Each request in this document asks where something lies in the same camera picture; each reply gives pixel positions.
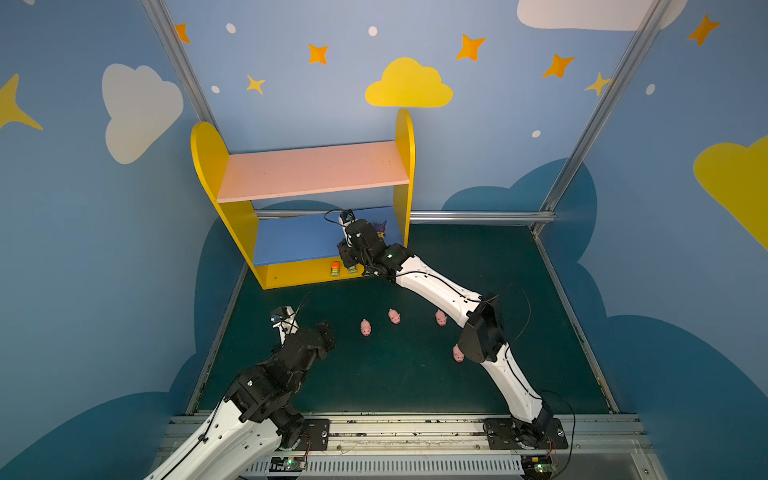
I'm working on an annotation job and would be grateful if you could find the purple yellow star toy figure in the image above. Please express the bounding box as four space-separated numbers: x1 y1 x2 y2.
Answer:
374 221 387 238

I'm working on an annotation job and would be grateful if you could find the pink toy pig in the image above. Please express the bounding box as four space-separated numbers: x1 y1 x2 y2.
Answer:
360 319 372 336
452 345 465 363
435 310 448 327
388 309 401 325

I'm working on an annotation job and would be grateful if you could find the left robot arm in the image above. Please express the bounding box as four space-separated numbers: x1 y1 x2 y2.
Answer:
147 323 336 480

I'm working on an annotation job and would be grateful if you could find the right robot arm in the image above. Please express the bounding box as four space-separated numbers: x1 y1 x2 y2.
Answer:
337 210 568 448

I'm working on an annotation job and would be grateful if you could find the yellow toy shelf unit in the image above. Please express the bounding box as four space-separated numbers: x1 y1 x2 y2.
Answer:
190 109 416 290

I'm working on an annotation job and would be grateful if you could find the left circuit board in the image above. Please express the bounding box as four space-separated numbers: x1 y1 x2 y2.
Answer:
268 456 307 476

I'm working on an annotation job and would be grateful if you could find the circuit board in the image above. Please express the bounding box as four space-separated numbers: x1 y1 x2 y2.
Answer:
268 456 307 476
520 456 557 480

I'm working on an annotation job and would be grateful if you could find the right circuit board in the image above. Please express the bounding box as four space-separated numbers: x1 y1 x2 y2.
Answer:
520 456 557 480

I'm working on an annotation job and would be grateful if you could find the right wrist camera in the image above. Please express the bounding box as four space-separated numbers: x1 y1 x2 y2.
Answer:
338 209 357 228

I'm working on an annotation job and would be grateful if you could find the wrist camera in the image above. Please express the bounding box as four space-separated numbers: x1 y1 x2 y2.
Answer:
270 306 299 345
338 209 357 228

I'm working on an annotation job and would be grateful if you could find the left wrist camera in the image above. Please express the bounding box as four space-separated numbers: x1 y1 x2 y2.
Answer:
270 306 299 345

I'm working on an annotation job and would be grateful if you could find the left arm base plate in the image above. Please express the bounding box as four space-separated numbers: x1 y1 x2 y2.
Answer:
294 418 331 452

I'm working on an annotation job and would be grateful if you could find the rear aluminium frame bar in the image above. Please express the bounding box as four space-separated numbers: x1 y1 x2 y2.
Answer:
256 209 556 225

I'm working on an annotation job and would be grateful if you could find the aluminium front rail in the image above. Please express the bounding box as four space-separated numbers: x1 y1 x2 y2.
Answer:
146 411 667 480

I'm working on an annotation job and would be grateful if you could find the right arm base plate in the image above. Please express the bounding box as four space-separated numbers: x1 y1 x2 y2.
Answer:
483 418 569 450

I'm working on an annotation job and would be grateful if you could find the left aluminium frame post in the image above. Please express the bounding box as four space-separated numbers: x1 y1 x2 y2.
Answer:
141 0 217 127

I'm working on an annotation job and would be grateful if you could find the aluminium frame post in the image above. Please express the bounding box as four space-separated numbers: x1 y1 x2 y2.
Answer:
141 0 217 127
531 0 673 238

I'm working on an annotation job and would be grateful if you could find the right aluminium frame post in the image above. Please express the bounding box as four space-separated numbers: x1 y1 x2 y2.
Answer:
531 0 673 238

